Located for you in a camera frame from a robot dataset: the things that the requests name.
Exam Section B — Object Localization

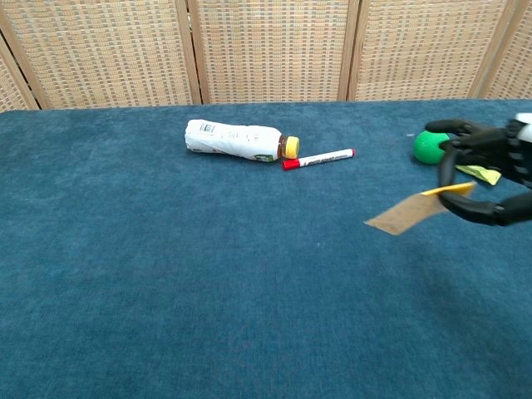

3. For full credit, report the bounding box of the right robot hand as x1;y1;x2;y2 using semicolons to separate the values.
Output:
424;111;532;228

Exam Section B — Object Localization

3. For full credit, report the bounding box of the yellow snack packet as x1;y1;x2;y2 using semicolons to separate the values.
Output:
455;165;503;186

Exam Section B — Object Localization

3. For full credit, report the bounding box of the green ball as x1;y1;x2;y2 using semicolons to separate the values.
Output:
413;130;451;165

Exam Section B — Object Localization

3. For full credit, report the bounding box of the red white marker pen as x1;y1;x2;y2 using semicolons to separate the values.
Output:
282;148;357;171

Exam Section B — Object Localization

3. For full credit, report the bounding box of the woven folding screen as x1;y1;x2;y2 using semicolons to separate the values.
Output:
0;0;532;111

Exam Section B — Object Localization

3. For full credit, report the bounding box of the white plastic bottle yellow cap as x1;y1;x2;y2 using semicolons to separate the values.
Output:
185;119;301;164

